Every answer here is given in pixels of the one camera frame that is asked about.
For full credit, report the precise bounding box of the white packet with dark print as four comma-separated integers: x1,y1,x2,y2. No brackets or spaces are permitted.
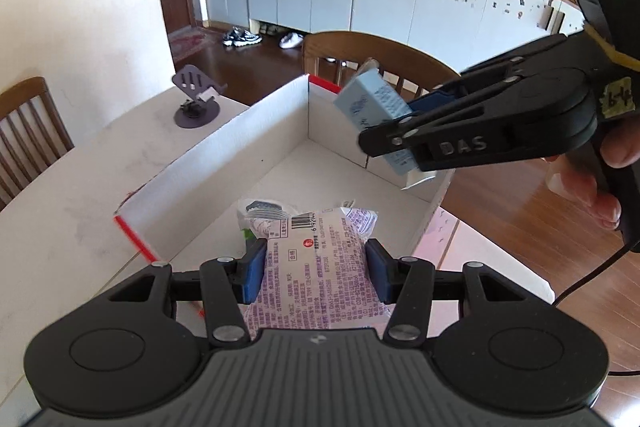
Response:
236,198,301,258

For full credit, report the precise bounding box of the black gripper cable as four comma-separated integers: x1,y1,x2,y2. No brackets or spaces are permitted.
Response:
552,241,640,378

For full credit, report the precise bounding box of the white purple snack packet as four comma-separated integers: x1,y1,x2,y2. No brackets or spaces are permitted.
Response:
245,204,393,343

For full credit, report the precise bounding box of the person's right hand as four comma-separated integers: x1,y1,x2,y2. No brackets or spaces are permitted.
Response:
549,124,640,230

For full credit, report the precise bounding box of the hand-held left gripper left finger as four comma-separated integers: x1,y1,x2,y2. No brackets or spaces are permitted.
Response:
107,238,268,349

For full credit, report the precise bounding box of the red cardboard box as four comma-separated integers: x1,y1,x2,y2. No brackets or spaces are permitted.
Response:
114,74,455,320

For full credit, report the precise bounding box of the pair of black-white sneakers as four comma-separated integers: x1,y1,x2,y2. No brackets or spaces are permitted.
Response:
222,27,263,48

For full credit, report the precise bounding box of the wooden curved-back chair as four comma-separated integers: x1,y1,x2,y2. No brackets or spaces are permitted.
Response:
301,32,463,108

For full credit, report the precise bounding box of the wooden slatted chair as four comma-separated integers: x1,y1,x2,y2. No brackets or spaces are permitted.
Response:
0,77,76,212

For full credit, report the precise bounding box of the low white cabinet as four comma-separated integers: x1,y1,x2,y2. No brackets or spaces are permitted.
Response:
205,0,251,28

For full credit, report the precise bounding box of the light blue carton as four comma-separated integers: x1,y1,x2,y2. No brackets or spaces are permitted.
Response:
334,59,436,190

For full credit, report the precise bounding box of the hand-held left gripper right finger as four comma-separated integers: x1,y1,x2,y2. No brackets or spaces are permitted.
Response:
364,239,523,348

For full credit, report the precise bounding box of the white marble desktop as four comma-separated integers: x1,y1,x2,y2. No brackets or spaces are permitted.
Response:
0,84,556,427

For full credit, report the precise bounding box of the reddish floor rug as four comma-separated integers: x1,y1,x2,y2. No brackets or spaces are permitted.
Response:
167,29,217,64

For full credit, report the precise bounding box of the grey phone stand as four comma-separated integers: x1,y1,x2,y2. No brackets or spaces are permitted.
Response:
171,64,228,128

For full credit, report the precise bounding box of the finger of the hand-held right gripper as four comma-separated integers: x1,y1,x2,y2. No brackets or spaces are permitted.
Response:
357,77,551,172
407,34,581,115

